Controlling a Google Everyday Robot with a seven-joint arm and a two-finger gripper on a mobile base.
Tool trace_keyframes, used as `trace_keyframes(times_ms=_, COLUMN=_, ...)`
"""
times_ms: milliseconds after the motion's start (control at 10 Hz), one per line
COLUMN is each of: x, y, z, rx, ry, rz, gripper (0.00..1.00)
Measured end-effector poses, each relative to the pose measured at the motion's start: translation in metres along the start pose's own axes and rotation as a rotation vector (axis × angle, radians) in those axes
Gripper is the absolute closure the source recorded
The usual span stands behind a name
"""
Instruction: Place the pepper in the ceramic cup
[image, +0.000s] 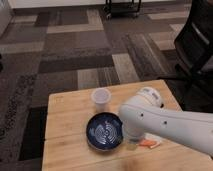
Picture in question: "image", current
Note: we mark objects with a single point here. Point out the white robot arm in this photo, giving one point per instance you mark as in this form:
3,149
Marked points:
144,113

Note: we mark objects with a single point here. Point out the translucent white plastic cup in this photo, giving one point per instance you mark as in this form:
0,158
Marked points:
101,98

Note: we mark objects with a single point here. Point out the clear glass cup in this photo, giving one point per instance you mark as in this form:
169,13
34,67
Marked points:
132,142

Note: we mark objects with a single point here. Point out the orange pepper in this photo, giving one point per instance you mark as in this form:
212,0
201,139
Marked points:
148,143

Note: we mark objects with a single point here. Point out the dark blue patterned bowl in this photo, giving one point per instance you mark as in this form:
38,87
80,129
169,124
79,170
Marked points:
104,131

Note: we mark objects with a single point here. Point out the black rolling cart base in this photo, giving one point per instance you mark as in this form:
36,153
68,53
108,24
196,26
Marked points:
122,8

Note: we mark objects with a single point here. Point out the black office chair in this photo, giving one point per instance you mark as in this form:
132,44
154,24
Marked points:
193,81

